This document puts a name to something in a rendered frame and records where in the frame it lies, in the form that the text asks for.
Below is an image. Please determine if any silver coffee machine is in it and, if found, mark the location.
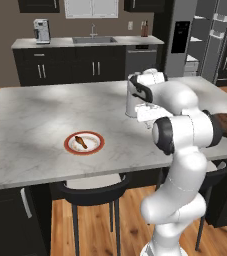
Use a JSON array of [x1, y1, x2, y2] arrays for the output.
[[33, 18, 52, 45]]

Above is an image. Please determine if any grey fridge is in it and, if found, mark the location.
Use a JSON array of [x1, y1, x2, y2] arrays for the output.
[[152, 0, 220, 80]]

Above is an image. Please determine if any red rimmed white plate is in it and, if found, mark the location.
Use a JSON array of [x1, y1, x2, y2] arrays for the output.
[[63, 130, 106, 156]]

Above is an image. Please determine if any silver tap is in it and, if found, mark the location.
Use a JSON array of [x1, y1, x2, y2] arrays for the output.
[[89, 22, 99, 39]]

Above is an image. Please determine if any brown chicken drumstick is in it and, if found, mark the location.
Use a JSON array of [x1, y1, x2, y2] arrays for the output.
[[74, 135, 89, 150]]

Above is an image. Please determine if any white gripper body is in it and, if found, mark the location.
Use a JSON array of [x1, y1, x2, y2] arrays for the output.
[[134, 103, 175, 123]]

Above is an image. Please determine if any silver cupboard door handle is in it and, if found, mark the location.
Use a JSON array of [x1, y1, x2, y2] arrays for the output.
[[20, 187, 34, 220]]

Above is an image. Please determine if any grey dishwasher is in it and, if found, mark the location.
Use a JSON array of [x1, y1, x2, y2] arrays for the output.
[[124, 44, 159, 80]]

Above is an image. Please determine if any steel sink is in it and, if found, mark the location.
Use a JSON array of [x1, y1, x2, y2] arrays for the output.
[[71, 35, 119, 45]]

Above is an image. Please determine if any white framed window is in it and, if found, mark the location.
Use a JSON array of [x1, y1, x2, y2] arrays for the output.
[[63, 0, 120, 20]]

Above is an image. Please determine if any black stool with grey seat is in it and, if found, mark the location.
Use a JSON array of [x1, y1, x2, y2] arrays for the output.
[[58, 172, 131, 256], [194, 158, 227, 252]]

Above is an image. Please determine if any black base cupboard run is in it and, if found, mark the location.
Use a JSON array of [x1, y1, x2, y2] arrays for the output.
[[12, 45, 127, 88]]

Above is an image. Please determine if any brown knife block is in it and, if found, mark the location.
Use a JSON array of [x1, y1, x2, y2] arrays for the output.
[[140, 20, 150, 38]]

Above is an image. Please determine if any open grey fridge door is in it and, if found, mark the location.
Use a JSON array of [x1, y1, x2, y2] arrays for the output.
[[200, 0, 227, 85]]

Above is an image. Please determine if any black wall cupboard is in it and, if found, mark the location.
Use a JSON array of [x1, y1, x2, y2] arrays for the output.
[[17, 0, 61, 15], [123, 0, 166, 14]]

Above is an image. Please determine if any black island cupboard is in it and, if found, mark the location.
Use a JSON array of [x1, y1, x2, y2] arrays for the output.
[[204, 159, 227, 229]]

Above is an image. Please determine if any black island cupboard door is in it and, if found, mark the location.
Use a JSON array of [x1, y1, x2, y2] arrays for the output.
[[0, 184, 53, 256]]

